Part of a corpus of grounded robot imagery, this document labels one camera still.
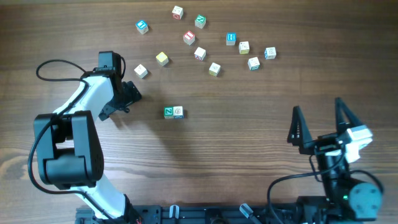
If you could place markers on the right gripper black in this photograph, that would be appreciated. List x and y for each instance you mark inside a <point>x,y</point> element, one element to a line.
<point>323,142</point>

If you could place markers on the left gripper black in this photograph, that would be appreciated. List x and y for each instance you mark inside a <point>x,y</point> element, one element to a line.
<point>132,96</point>

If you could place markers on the green Z letter block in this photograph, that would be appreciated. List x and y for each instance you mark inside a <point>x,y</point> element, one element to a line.
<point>169,112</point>

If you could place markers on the blue sided picture block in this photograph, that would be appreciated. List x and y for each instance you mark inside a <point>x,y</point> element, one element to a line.
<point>178,112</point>

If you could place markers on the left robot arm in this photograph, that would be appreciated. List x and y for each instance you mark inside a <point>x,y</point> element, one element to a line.
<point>66,156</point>

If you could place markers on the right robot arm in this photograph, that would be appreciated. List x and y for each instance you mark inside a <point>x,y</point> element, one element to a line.
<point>346,199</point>

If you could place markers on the plain cream wooden block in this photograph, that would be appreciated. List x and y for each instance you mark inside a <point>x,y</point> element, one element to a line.
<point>141,71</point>

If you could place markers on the yellow top wooden block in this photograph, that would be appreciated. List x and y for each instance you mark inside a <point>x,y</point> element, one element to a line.
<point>162,59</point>

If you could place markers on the blue I letter block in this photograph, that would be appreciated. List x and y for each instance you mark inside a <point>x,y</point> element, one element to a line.
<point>142,26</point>

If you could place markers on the red A sided block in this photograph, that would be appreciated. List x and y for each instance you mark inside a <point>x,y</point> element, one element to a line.
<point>200,53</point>

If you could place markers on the red I letter block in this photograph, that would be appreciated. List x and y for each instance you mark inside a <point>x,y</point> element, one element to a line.
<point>189,37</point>

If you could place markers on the yellow sided picture block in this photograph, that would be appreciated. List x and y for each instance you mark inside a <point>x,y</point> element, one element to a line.
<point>214,69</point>

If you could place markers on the blue edged picture block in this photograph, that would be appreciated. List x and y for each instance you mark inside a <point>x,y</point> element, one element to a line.
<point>270,53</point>

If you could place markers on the green edged picture block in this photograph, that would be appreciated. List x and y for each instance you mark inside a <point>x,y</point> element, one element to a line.
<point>253,63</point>

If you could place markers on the red X letter block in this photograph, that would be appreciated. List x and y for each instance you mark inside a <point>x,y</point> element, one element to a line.
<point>177,12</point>

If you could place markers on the green N block top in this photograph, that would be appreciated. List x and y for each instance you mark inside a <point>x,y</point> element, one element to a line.
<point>200,21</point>

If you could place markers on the yellow edged picture block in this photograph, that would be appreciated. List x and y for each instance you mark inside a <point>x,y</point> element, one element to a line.
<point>244,47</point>

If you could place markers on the blue H letter block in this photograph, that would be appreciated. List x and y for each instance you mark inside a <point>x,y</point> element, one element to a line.
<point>230,38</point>

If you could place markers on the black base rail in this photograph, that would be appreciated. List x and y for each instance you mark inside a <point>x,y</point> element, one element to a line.
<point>288,213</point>

